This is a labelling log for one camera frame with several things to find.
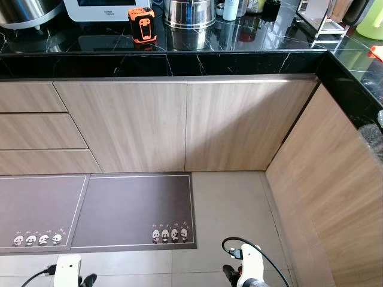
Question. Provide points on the grey panda floor mat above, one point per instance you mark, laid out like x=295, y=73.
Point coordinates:
x=137, y=206
x=36, y=209

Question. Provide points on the wooden cabinet panel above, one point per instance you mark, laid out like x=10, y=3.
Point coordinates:
x=329, y=209

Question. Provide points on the wooden drawer front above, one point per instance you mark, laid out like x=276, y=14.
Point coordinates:
x=39, y=131
x=45, y=162
x=30, y=97

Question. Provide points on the wooden cabinet door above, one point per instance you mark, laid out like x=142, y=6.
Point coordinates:
x=119, y=125
x=239, y=125

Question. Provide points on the orange cloth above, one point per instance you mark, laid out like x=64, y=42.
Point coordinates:
x=377, y=52

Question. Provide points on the orange black tape measure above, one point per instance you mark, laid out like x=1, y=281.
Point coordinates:
x=142, y=25

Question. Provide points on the green plastic jug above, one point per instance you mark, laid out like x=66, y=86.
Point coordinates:
x=372, y=24

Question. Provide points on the stainless steel pot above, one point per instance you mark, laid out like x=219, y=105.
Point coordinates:
x=190, y=13

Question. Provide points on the small white bottle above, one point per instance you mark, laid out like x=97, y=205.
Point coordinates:
x=230, y=9

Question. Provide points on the white countertop appliance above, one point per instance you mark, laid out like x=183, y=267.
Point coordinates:
x=99, y=9

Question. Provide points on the dark jar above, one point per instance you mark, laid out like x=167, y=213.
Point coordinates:
x=271, y=7

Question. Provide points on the silver rice cooker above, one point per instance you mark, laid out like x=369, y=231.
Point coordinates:
x=27, y=12

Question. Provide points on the steel countertop rack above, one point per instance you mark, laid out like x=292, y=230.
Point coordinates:
x=317, y=12

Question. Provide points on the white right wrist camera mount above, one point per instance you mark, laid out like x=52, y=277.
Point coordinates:
x=250, y=264

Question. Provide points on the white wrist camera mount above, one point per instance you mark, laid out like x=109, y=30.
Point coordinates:
x=67, y=270
x=250, y=264

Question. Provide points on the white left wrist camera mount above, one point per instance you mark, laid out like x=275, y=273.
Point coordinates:
x=67, y=270

